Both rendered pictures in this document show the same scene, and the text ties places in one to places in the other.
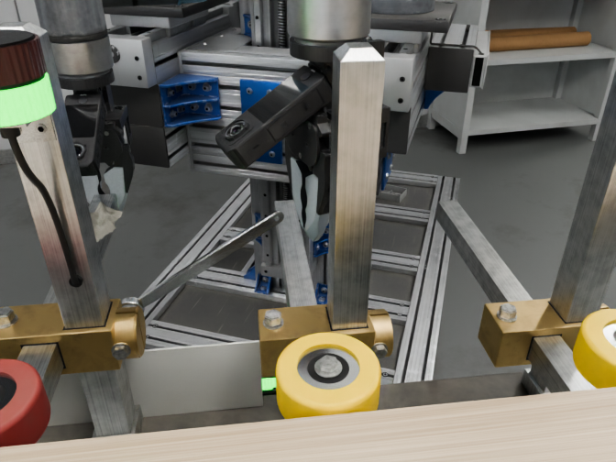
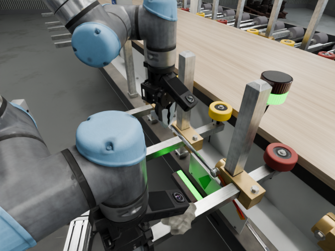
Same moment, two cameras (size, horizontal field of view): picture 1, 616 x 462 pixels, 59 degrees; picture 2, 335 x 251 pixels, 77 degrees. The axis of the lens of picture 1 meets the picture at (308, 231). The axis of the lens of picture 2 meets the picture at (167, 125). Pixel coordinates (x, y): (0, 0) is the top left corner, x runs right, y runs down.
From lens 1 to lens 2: 0.87 m
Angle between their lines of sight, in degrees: 86
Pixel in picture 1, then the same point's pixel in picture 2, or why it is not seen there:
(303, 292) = (174, 140)
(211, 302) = not seen: outside the picture
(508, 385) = (154, 126)
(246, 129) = (190, 95)
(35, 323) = (247, 181)
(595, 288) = not seen: hidden behind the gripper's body
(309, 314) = (186, 133)
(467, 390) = (159, 132)
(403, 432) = (226, 98)
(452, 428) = (220, 94)
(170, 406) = (207, 190)
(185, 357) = (205, 171)
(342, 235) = not seen: hidden behind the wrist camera
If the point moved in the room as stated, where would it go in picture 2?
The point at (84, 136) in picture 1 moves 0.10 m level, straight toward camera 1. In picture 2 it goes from (167, 195) to (199, 166)
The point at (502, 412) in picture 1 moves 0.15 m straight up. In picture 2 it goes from (211, 90) to (217, 53)
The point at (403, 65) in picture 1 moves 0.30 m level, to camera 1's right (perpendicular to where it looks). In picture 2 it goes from (24, 104) to (32, 65)
